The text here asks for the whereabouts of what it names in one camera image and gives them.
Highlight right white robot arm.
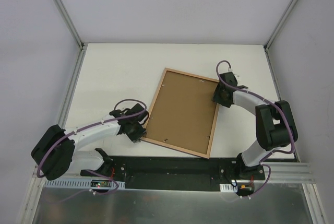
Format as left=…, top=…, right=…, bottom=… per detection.
left=212, top=72, right=298, bottom=180

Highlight blue wooden picture frame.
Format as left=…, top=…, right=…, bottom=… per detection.
left=140, top=67, right=220, bottom=160

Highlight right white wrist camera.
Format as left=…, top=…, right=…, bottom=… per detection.
left=228, top=68, right=240, bottom=79

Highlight aluminium front rail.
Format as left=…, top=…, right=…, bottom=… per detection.
left=18, top=159, right=324, bottom=223

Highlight right white cable duct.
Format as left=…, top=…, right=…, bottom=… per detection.
left=219, top=184, right=238, bottom=193

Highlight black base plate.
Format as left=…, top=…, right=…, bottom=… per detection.
left=96, top=156, right=265, bottom=192

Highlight right aluminium corner post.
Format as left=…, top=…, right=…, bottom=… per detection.
left=264, top=0, right=299, bottom=52

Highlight left white cable duct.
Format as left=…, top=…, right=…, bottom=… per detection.
left=44, top=179, right=125, bottom=190

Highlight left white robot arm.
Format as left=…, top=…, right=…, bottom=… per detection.
left=31, top=100, right=149, bottom=181

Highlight left aluminium corner post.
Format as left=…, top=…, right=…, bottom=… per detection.
left=40, top=0, right=86, bottom=50

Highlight white cable duct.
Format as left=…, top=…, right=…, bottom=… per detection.
left=44, top=179, right=125, bottom=190
left=219, top=184, right=238, bottom=193

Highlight aluminium corner post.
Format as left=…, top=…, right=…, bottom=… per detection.
left=40, top=0, right=86, bottom=50
left=264, top=0, right=299, bottom=52

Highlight brown cardboard backing board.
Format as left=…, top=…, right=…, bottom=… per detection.
left=143, top=68, right=219, bottom=159

